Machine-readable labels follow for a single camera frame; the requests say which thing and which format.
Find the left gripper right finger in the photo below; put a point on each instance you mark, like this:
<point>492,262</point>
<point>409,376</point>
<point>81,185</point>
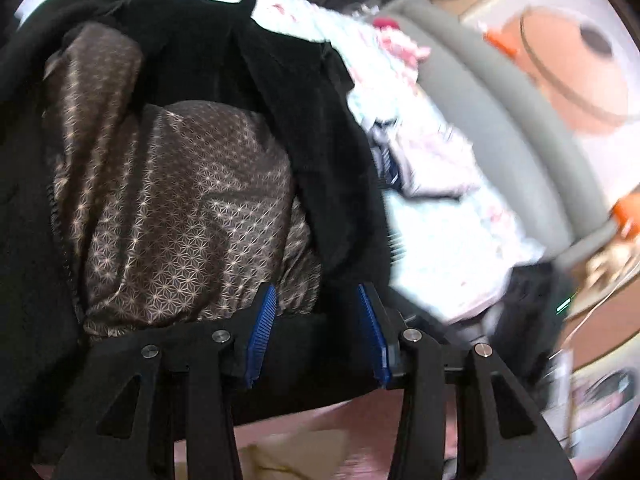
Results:
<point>452,392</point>

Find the folded dark striped clothes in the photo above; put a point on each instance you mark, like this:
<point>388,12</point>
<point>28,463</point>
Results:
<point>423,161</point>

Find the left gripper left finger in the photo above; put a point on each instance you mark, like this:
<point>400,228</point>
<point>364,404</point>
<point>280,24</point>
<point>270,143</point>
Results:
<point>139,394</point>

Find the blue checkered cartoon blanket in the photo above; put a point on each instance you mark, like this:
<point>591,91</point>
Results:
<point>182,152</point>

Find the grey padded headboard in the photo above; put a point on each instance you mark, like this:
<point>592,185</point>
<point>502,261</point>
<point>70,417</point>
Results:
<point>519,140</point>

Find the black fleece jacket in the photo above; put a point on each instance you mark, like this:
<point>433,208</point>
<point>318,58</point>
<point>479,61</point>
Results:
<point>311,359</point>

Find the pink plush toy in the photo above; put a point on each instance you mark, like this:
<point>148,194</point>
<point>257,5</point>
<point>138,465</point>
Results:
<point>393,40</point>

